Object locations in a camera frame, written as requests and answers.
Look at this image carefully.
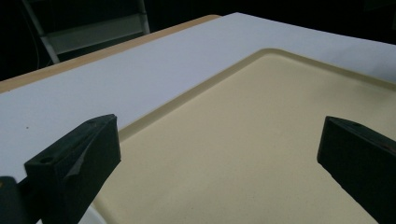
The grey metal chair frame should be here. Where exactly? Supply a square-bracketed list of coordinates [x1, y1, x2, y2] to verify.
[21, 0, 151, 64]

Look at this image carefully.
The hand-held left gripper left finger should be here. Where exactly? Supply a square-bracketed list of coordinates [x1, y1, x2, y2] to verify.
[23, 113, 122, 224]

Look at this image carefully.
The cream plastic tray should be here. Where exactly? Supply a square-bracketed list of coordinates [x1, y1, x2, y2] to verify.
[92, 48, 396, 224]

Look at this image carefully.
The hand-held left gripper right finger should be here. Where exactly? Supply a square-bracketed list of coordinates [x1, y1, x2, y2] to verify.
[317, 116, 396, 224]

